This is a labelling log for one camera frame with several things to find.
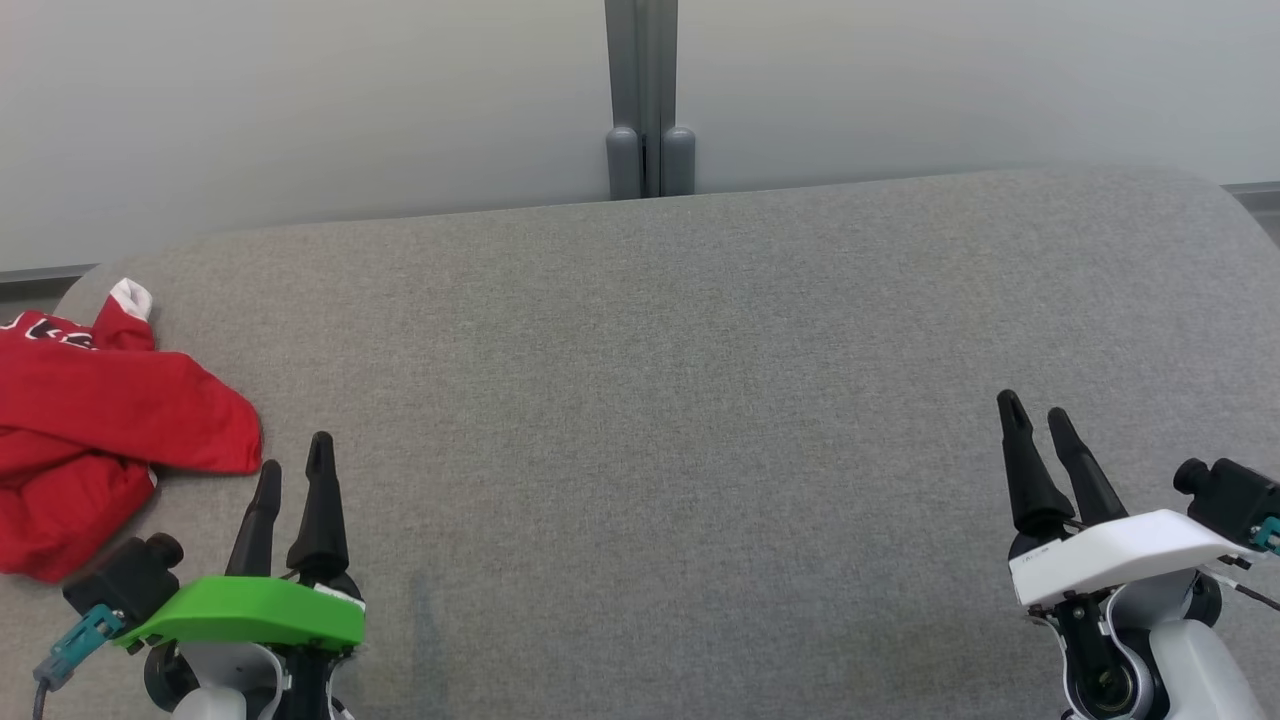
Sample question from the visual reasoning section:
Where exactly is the left camera cable teal connector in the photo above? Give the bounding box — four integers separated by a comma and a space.
32, 604, 127, 720

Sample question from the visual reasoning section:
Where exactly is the camera cable teal connector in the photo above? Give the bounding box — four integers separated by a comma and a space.
32, 604, 127, 720
1195, 515, 1280, 613

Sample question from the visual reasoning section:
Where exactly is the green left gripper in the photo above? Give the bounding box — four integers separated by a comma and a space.
115, 432, 367, 652

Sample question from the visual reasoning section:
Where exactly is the grey fabric sofa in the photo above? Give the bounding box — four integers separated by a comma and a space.
0, 165, 1280, 720

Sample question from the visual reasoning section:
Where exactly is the red shorts white hem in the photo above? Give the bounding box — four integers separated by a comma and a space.
0, 279, 264, 477

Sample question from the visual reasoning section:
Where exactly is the right camera cable teal connector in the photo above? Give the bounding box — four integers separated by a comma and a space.
1195, 515, 1280, 613

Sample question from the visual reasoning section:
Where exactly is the grey partition post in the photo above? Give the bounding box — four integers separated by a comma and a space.
604, 0, 697, 200

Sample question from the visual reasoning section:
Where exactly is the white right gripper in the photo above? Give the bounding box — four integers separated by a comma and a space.
996, 389, 1264, 609

